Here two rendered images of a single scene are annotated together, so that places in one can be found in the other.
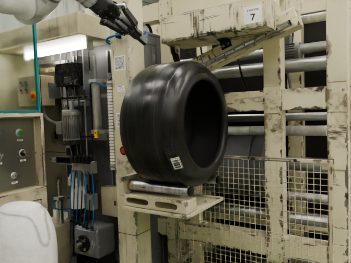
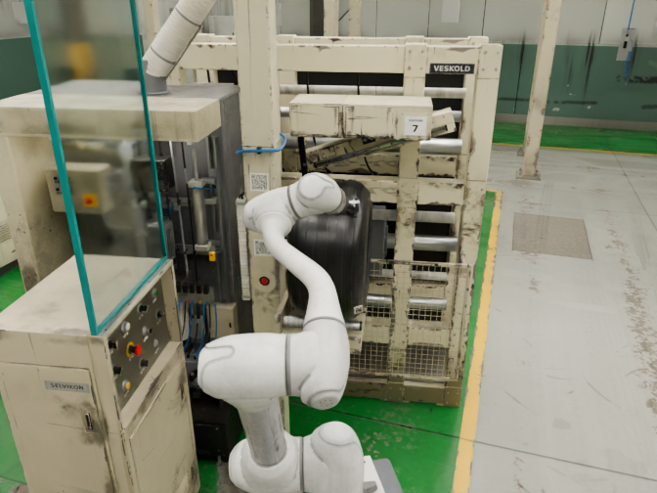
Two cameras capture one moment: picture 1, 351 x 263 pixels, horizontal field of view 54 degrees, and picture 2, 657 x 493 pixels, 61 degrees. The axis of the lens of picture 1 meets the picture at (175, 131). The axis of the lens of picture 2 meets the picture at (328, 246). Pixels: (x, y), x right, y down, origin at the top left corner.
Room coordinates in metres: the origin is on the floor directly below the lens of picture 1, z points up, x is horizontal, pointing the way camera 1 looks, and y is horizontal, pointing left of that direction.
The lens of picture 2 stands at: (-0.32, 0.96, 2.20)
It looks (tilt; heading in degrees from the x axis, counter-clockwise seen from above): 24 degrees down; 334
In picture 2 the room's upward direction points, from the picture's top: straight up
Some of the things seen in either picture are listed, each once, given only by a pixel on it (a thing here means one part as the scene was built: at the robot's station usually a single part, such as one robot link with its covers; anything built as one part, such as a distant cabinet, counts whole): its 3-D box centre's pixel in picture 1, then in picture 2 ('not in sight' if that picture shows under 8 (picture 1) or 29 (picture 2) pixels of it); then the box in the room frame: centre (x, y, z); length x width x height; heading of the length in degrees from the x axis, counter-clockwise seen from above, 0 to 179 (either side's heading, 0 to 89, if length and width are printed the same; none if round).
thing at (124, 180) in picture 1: (146, 179); (286, 304); (1.79, 0.16, 0.90); 0.40 x 0.03 x 0.10; 147
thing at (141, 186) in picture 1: (159, 188); (322, 323); (1.58, 0.08, 0.90); 0.35 x 0.05 x 0.05; 57
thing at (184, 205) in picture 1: (158, 201); (321, 336); (1.58, 0.09, 0.84); 0.36 x 0.09 x 0.06; 57
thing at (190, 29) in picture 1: (219, 25); (362, 116); (1.88, -0.25, 1.71); 0.61 x 0.25 x 0.15; 57
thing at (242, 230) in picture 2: (114, 125); (245, 249); (1.84, 0.33, 1.19); 0.05 x 0.04 x 0.48; 147
